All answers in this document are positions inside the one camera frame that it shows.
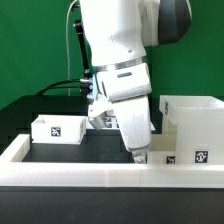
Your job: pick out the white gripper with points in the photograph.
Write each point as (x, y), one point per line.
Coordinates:
(133, 117)

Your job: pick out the white drawer cabinet box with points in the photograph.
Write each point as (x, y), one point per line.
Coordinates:
(198, 122)

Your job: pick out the white drawer tray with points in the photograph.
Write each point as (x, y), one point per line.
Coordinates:
(58, 129)
(162, 149)

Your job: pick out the white front drawer tray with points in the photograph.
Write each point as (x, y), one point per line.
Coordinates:
(162, 149)

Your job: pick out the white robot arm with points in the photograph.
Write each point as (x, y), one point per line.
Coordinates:
(118, 31)

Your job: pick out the white marker tag sheet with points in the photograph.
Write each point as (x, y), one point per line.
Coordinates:
(111, 123)

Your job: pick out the white workspace border frame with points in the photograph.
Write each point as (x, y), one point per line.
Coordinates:
(14, 171)

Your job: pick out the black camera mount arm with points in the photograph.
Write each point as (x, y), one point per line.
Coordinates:
(80, 34)

